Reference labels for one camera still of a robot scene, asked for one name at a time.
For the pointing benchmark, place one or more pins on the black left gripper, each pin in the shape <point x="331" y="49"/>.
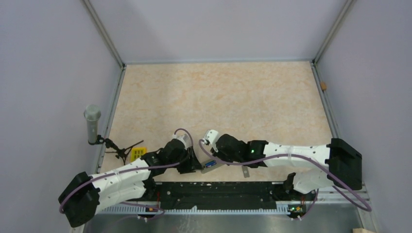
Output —
<point x="192" y="164"/>

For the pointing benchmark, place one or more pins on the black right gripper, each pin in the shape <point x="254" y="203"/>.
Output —
<point x="218" y="153"/>

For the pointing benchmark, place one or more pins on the grey battery cover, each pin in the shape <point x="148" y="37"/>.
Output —
<point x="245" y="171"/>

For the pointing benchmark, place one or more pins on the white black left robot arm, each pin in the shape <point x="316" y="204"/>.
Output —
<point x="86" y="195"/>

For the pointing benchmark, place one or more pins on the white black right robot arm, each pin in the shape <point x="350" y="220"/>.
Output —
<point x="333" y="164"/>

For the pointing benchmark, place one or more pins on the yellow clamp tool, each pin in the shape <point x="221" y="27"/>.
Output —
<point x="137" y="153"/>

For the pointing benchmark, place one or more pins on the grey microphone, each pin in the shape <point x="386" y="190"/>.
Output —
<point x="92" y="115"/>

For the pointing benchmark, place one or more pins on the small tan block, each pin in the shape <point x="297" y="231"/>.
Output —
<point x="323" y="86"/>

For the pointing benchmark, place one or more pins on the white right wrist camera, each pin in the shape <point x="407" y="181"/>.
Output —
<point x="211" y="137"/>

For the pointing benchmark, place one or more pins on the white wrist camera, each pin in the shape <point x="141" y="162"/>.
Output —
<point x="185" y="139"/>
<point x="211" y="137"/>

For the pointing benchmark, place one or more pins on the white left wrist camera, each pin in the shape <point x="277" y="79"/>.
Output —
<point x="185" y="139"/>

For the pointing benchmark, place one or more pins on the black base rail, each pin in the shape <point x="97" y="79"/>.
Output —
<point x="222" y="195"/>

